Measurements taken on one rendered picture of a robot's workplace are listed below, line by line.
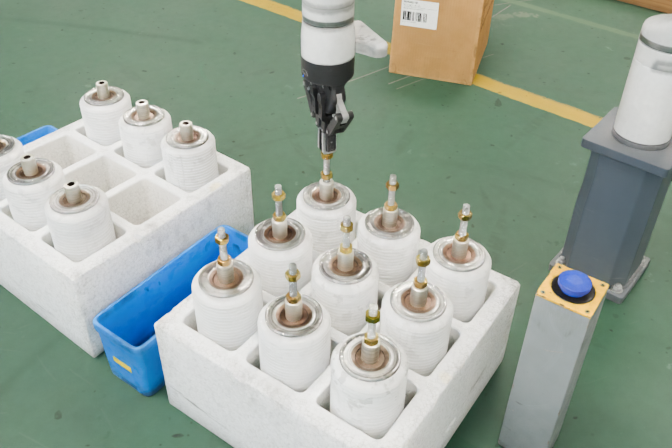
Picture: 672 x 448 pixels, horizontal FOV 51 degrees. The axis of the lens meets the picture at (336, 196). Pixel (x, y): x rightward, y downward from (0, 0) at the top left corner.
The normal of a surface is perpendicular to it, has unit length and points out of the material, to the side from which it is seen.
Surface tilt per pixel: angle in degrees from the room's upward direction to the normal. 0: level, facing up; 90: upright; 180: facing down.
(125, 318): 88
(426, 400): 0
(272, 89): 0
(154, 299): 88
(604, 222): 90
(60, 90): 0
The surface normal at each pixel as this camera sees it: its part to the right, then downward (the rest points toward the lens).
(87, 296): 0.79, 0.38
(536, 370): -0.58, 0.48
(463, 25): -0.34, 0.56
